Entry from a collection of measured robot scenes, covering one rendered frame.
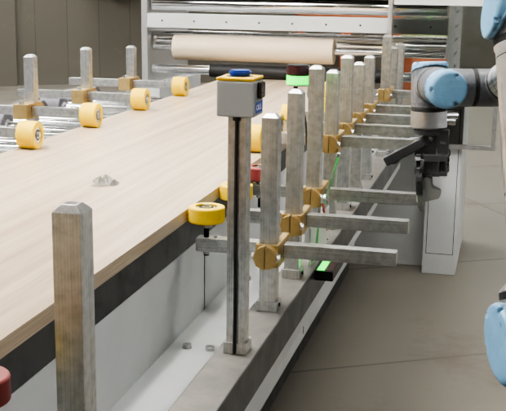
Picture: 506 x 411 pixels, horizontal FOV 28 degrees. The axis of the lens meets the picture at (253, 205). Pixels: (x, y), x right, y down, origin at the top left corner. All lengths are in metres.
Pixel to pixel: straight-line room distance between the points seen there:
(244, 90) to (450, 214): 3.22
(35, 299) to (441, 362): 2.49
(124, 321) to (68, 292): 0.77
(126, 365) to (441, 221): 3.17
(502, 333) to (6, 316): 0.81
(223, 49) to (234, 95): 3.22
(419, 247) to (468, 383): 1.51
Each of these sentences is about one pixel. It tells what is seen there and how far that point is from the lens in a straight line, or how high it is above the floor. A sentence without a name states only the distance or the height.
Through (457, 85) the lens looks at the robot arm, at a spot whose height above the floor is 1.15.
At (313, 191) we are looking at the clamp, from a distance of 2.59.
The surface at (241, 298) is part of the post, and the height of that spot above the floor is 0.81.
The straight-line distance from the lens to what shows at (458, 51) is 4.82.
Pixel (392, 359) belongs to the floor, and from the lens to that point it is 3.91.
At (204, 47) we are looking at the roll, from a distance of 5.06.
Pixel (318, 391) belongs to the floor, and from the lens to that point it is 3.59.
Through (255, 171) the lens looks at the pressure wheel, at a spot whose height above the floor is 0.90.
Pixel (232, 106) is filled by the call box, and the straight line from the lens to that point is 1.82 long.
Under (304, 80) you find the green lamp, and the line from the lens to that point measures 2.58.
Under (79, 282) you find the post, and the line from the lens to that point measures 1.17.
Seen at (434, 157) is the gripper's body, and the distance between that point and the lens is 2.59.
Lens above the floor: 1.40
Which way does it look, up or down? 13 degrees down
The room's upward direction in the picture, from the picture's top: 1 degrees clockwise
